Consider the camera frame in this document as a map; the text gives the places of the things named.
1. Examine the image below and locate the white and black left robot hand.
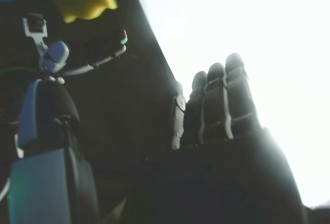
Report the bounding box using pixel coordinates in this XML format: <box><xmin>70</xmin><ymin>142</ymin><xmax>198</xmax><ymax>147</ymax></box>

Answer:
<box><xmin>7</xmin><ymin>52</ymin><xmax>309</xmax><ymax>224</ymax></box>

